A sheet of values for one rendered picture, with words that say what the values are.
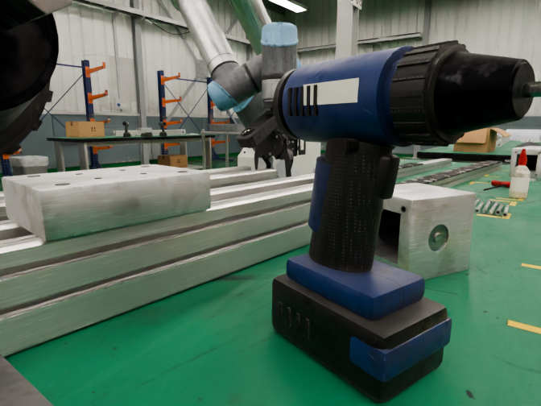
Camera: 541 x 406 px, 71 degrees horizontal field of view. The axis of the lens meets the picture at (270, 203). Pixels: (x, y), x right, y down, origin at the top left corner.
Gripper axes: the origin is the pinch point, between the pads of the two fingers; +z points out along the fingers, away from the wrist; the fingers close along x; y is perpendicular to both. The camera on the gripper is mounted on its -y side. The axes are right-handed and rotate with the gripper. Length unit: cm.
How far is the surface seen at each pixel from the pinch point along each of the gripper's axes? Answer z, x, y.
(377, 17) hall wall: -325, 531, 1036
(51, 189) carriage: -10, -24, -51
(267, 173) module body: -5.8, -5.0, -6.9
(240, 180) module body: -5.3, -4.9, -14.2
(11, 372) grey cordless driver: -5, -38, -58
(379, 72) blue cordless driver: -18, -45, -40
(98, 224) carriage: -7, -24, -48
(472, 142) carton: -4, 15, 204
